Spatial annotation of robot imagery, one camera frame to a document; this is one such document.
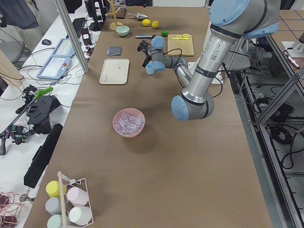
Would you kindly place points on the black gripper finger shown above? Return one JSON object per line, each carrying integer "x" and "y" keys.
{"x": 141, "y": 46}
{"x": 146, "y": 61}

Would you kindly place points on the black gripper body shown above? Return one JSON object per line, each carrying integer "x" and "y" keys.
{"x": 147, "y": 57}

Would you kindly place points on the light blue cup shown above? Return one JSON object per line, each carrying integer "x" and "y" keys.
{"x": 149, "y": 69}

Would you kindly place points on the metal ice scoop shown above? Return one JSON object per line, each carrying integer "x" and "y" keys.
{"x": 138, "y": 16}

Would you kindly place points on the pink bowl of ice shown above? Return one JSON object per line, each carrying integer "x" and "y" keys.
{"x": 129, "y": 122}

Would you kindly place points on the white cup rack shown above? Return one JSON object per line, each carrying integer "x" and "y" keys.
{"x": 65, "y": 183}

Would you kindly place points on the pink cup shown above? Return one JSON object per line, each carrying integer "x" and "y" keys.
{"x": 77, "y": 197}

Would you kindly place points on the white cup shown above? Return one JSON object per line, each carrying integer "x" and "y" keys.
{"x": 80, "y": 215}

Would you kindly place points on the grey cup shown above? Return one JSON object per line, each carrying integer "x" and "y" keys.
{"x": 53, "y": 206}

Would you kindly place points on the mint cup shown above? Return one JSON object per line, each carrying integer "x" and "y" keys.
{"x": 55, "y": 221}

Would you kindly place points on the steel muddler black tip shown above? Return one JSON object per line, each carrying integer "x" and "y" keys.
{"x": 144, "y": 36}

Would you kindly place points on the yellow lemon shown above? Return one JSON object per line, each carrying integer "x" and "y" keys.
{"x": 155, "y": 24}
{"x": 146, "y": 22}

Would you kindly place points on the mint green bowl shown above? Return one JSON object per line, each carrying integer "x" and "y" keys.
{"x": 122, "y": 30}

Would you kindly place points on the green lime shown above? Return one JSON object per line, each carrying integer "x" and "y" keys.
{"x": 164, "y": 33}

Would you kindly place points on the grey folded cloth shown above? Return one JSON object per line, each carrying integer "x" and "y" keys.
{"x": 114, "y": 51}

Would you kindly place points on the wooden mug tree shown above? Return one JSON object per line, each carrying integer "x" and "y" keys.
{"x": 115, "y": 9}

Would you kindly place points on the cream rabbit tray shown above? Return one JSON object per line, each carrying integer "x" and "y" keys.
{"x": 114, "y": 72}

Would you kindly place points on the wooden cutting board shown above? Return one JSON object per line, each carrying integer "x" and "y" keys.
{"x": 177, "y": 47}

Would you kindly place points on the lemon half upper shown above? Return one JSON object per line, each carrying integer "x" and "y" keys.
{"x": 185, "y": 35}

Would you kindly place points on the black keyboard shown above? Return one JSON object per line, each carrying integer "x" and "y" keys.
{"x": 78, "y": 25}

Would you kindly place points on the teach pendant far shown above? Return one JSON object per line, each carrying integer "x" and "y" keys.
{"x": 64, "y": 48}

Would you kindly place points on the teach pendant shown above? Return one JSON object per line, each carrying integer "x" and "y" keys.
{"x": 64, "y": 48}
{"x": 55, "y": 68}

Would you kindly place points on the teach pendant near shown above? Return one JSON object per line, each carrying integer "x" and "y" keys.
{"x": 55, "y": 68}

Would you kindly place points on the black computer mouse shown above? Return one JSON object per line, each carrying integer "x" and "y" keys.
{"x": 46, "y": 42}

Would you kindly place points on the black long bar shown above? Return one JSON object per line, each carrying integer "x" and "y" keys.
{"x": 42, "y": 157}

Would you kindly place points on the aluminium frame post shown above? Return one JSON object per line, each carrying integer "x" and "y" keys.
{"x": 64, "y": 15}

